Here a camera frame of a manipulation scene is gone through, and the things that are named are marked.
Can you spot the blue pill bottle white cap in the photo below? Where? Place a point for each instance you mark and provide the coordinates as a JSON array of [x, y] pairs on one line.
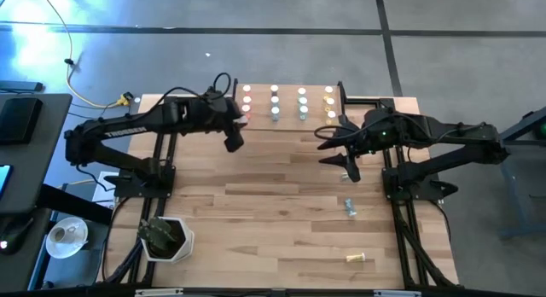
[[275, 110], [275, 99], [350, 207]]

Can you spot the white cup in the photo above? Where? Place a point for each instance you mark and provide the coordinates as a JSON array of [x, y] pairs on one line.
[[57, 235]]

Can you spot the white paper sheet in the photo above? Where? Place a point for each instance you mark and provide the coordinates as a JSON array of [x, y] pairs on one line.
[[102, 190]]

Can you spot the silver table clamp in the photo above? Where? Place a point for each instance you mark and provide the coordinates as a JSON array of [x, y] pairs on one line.
[[158, 292], [396, 293]]

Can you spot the smartphone with lit screen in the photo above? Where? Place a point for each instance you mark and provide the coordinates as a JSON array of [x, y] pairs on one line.
[[4, 182]]

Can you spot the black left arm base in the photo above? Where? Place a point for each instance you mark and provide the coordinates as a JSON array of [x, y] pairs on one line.
[[128, 188]]

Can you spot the black office desk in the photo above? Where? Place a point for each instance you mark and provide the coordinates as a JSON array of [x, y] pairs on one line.
[[42, 160]]

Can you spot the black desk foot bar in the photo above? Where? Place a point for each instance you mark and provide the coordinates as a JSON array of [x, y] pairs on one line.
[[21, 86]]

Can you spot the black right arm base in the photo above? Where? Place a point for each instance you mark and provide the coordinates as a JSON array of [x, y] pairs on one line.
[[426, 192]]

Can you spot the grey metal desk frame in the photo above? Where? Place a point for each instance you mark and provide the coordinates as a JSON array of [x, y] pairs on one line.
[[507, 186]]

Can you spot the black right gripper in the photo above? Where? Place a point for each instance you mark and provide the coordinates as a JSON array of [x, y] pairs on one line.
[[379, 132]]

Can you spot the green cactus plant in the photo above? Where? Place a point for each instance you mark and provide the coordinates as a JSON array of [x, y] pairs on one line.
[[155, 235]]

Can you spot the teal pill bottle white cap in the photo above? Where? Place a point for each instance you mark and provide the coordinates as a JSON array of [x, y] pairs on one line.
[[344, 176], [301, 91], [303, 109], [303, 100]]

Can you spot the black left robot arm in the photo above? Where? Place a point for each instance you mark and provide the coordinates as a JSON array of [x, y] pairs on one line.
[[123, 130]]

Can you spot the red pill bottle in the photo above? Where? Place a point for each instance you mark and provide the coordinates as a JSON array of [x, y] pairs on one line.
[[274, 88]]

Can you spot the yellow pill bottle white cap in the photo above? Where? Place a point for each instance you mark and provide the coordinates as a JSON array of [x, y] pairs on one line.
[[329, 100], [331, 114], [355, 257], [328, 89]]

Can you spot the black computer mouse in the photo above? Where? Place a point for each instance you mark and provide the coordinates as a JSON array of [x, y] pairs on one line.
[[13, 237]]

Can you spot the black desk support beam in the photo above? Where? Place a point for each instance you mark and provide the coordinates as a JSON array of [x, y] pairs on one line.
[[72, 203]]

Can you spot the black box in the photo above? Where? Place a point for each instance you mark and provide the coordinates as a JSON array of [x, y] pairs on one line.
[[19, 120]]

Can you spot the white hexagonal planter pot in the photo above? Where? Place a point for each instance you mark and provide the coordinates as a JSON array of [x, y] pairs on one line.
[[185, 246]]

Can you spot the black aluminium table frame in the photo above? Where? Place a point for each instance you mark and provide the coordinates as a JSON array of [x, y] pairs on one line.
[[170, 152]]

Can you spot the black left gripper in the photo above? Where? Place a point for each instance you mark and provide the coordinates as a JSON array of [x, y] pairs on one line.
[[213, 113]]

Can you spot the wooden shelf black metal frame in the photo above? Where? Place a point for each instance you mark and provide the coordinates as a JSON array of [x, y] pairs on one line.
[[290, 124]]

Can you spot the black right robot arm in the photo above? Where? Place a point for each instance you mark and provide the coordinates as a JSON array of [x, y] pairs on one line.
[[452, 139]]

